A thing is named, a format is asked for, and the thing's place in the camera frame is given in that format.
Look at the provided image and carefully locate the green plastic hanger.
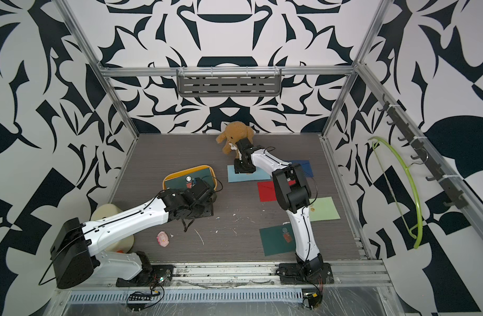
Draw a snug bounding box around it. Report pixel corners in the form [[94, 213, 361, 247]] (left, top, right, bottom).
[[369, 136, 424, 250]]

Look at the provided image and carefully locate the small pink toy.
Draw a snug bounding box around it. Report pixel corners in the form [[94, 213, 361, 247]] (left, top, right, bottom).
[[157, 231, 170, 248]]

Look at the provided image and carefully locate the black wall hook rail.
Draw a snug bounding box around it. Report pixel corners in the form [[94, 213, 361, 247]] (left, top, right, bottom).
[[379, 93, 469, 209]]

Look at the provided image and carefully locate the dark blue envelope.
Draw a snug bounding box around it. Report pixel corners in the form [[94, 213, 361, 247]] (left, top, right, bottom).
[[291, 160, 314, 178]]

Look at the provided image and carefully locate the cream plastic container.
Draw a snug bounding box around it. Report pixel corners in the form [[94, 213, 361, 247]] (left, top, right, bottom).
[[91, 204, 135, 254]]

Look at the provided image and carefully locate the yellow plastic storage box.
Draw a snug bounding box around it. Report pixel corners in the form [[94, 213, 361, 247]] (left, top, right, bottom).
[[162, 165, 219, 194]]

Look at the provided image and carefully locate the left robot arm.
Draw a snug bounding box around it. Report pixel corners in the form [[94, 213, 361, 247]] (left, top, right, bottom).
[[50, 178, 216, 290]]

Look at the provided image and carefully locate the light blue envelope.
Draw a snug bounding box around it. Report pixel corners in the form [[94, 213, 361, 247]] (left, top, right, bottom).
[[227, 165, 271, 183]]

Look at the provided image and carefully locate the red envelope right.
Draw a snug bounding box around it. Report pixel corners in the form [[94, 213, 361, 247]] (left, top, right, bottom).
[[257, 180, 278, 202]]

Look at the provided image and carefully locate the dark green envelope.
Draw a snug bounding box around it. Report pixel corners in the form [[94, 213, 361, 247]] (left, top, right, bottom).
[[259, 223, 296, 256], [164, 167, 217, 191]]

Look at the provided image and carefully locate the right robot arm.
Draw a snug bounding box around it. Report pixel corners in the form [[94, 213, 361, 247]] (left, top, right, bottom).
[[228, 138, 324, 284]]

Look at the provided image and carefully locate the grey metal wall shelf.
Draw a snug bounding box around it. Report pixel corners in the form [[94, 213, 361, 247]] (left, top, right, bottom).
[[176, 67, 283, 97]]

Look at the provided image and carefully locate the light green envelope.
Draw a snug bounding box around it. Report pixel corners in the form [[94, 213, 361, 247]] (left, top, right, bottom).
[[309, 197, 340, 222]]

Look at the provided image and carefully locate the brown plush dog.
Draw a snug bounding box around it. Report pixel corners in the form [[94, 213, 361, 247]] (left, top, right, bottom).
[[216, 121, 255, 155]]

